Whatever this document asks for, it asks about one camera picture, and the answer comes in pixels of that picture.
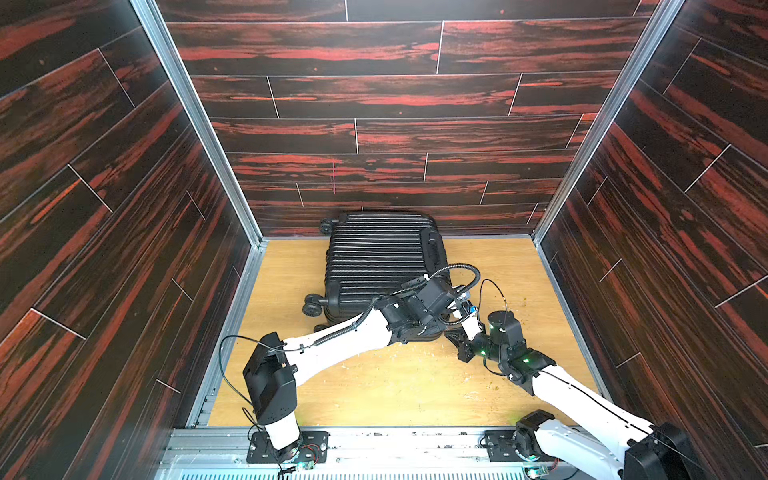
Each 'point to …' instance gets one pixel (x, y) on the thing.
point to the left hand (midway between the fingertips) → (427, 296)
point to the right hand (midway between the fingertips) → (450, 329)
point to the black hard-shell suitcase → (371, 253)
